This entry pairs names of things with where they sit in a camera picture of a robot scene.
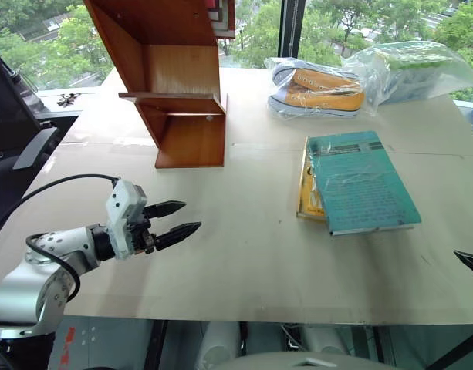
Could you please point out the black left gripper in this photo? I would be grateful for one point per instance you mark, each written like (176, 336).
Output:
(141, 235)

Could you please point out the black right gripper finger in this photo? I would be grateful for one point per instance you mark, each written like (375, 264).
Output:
(471, 263)

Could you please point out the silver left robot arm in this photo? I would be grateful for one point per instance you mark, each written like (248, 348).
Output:
(31, 285)

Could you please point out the teal cover book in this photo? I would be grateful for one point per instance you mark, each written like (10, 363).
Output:
(359, 185)

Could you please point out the yellow cover book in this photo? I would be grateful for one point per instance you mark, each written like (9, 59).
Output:
(308, 200)

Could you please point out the brown wooden bookshelf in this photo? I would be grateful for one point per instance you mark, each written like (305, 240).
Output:
(182, 69)

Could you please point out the white rounded leg cover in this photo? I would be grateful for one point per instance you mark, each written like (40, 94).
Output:
(218, 341)
(325, 339)

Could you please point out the small dark key bunch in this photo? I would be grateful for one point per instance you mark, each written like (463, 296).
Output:
(66, 99)

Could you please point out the orange sneaker in bag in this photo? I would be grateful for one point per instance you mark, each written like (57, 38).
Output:
(276, 65)

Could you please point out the grey rounded robot body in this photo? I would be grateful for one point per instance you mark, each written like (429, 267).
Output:
(298, 362)

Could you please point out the yellow canvas sneaker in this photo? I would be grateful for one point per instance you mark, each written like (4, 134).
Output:
(317, 81)
(321, 103)

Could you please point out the large clear plastic bag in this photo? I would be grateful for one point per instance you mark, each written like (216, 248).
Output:
(444, 73)

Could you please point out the black office chair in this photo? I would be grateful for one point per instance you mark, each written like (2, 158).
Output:
(8, 112)

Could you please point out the green white packed item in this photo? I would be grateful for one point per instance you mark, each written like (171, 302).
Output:
(409, 65)

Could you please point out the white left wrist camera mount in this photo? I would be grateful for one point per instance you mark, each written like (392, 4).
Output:
(122, 208)

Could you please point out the black window frame post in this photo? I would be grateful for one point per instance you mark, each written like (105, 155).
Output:
(292, 31)

